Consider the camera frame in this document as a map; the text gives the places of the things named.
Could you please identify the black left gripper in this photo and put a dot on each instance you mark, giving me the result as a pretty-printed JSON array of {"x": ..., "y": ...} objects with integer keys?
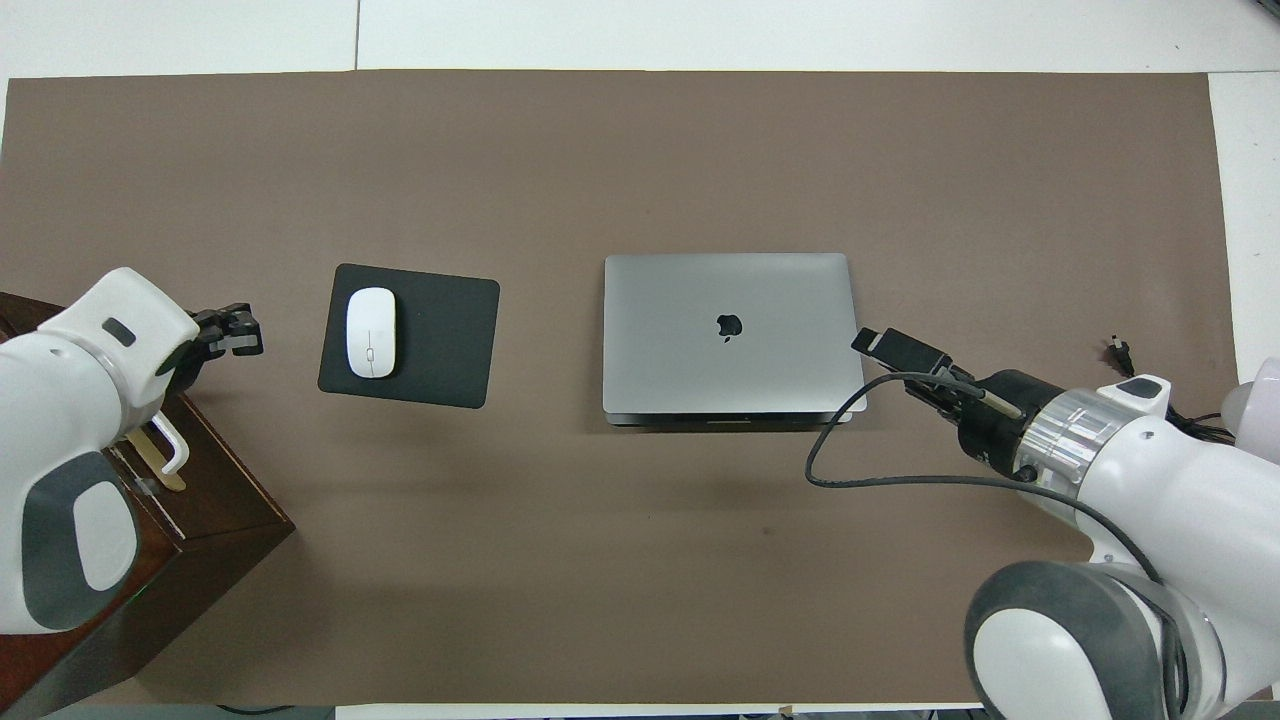
[{"x": 190, "y": 350}]

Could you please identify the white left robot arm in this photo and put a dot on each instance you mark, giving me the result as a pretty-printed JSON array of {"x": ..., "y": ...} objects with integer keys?
[{"x": 60, "y": 400}]

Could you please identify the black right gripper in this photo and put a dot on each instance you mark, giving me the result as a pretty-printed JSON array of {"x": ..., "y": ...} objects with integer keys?
[{"x": 995, "y": 430}]

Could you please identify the black mouse pad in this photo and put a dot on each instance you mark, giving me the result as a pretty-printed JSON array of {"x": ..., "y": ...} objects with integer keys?
[{"x": 445, "y": 340}]

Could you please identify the brown table mat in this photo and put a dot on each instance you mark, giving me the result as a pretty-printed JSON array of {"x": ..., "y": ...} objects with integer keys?
[{"x": 640, "y": 150}]

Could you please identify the dark brown wooden box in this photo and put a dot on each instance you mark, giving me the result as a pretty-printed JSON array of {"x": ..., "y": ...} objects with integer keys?
[{"x": 200, "y": 520}]

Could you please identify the silver laptop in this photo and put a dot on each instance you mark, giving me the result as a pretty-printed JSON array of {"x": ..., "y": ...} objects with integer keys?
[{"x": 735, "y": 330}]

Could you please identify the white computer mouse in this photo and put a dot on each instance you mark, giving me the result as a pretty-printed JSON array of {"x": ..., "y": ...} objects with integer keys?
[{"x": 371, "y": 332}]

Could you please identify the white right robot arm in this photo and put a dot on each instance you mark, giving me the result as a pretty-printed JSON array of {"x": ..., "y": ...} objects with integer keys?
[{"x": 1150, "y": 520}]

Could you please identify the white desk lamp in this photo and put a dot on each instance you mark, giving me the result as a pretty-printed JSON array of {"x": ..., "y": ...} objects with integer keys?
[{"x": 1255, "y": 400}]

